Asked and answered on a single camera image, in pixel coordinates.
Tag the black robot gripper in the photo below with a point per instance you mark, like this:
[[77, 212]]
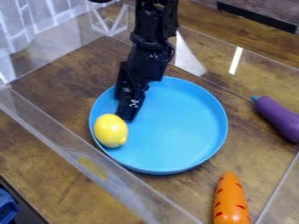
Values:
[[144, 67]]

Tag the yellow lemon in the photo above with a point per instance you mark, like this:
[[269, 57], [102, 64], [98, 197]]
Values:
[[110, 130]]

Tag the blue round tray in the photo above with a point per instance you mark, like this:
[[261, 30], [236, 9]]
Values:
[[177, 131]]

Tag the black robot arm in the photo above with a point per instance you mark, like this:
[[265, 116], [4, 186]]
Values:
[[154, 20]]

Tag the purple toy eggplant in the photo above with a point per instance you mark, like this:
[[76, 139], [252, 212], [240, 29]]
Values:
[[283, 119]]

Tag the orange toy carrot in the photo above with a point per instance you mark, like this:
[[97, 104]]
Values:
[[229, 203]]

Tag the blue plastic object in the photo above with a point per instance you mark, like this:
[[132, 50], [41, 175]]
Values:
[[8, 207]]

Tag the clear acrylic enclosure wall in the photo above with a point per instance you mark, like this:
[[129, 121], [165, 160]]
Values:
[[56, 87]]

